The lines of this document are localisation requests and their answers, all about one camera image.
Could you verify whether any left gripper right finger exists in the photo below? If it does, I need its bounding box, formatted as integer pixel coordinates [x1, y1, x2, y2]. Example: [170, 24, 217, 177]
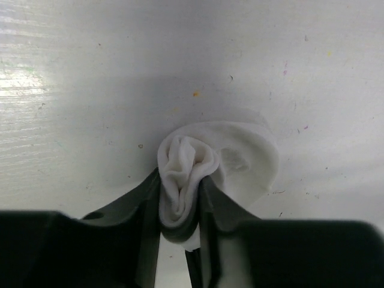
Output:
[185, 177, 264, 287]

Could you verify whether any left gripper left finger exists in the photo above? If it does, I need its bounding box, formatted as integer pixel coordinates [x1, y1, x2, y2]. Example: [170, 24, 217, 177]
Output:
[82, 169, 161, 287]

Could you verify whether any white sock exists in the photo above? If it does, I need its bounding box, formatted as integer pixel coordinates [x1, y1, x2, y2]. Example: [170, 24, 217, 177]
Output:
[157, 109, 280, 251]

